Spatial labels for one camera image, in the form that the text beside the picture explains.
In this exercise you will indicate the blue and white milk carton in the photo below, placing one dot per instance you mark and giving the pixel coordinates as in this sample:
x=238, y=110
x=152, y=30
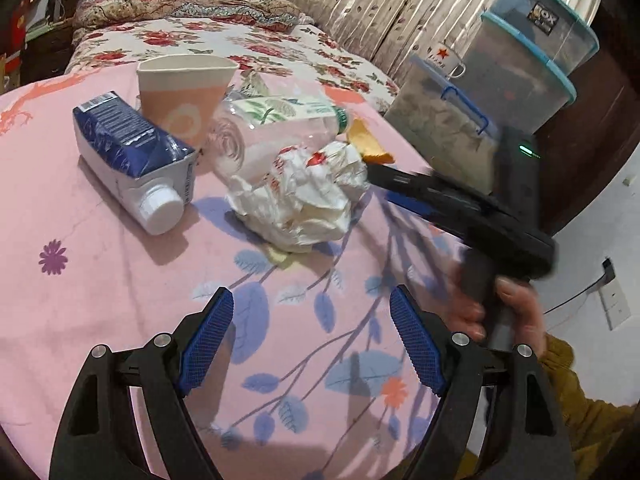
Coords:
x=125, y=150

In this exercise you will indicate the white enamel mug red star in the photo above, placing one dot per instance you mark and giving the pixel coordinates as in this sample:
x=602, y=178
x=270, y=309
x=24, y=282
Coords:
x=445, y=57

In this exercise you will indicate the folded floral quilt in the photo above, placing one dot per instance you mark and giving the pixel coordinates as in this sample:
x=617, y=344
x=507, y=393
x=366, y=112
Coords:
x=190, y=0

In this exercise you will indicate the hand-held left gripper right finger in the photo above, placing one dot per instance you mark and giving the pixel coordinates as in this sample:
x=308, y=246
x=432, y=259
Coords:
x=415, y=340

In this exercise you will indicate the white paper wrapper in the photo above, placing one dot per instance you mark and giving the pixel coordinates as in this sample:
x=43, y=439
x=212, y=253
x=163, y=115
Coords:
x=305, y=200

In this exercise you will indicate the white wall socket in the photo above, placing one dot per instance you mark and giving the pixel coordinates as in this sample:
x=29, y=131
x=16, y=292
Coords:
x=616, y=305

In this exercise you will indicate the dark wooden headboard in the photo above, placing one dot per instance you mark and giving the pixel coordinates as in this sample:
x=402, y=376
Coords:
x=50, y=55

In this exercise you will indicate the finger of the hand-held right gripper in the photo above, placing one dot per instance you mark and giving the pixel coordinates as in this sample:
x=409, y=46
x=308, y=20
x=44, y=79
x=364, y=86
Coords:
x=405, y=180
x=420, y=212

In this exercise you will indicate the orange paper cup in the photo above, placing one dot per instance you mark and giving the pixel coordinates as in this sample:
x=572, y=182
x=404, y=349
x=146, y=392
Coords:
x=185, y=100

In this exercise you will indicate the clear plastic bottle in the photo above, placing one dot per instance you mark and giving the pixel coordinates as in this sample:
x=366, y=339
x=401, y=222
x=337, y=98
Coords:
x=280, y=125

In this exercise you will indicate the person's right forearm yellow sleeve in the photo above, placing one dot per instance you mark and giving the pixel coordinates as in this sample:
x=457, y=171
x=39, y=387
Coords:
x=595, y=410

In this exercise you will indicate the red floral bedsheet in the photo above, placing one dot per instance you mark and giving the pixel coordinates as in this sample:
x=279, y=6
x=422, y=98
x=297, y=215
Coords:
x=280, y=55

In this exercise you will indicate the beige leaf-print curtain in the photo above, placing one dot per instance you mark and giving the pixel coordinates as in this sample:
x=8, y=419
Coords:
x=375, y=5

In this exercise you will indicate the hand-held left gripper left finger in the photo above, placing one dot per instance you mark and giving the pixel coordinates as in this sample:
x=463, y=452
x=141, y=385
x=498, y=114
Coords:
x=207, y=340

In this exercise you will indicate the large clear storage box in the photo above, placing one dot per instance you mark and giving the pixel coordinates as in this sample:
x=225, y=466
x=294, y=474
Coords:
x=545, y=20
x=515, y=75

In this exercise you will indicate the person's right hand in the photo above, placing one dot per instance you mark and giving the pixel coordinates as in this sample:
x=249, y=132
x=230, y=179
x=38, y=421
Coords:
x=520, y=310

